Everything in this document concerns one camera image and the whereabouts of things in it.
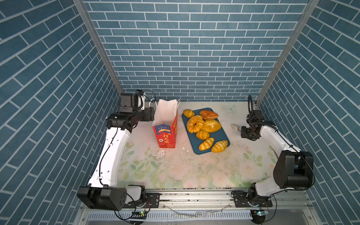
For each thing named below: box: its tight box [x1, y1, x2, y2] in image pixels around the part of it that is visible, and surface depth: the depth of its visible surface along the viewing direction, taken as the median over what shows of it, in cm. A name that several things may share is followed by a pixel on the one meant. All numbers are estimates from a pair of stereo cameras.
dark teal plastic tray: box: [181, 107, 231, 155], surface depth 98 cm
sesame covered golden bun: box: [201, 119, 222, 134], surface depth 100 cm
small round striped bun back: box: [183, 108, 195, 118], surface depth 110 cm
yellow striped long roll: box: [198, 137, 215, 151], surface depth 93 cm
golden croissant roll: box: [211, 140, 229, 153], surface depth 91 cm
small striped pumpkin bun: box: [195, 130, 210, 141], surface depth 96 cm
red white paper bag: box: [149, 98, 181, 149], surface depth 86 cm
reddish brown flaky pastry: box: [199, 109, 219, 120], surface depth 110 cm
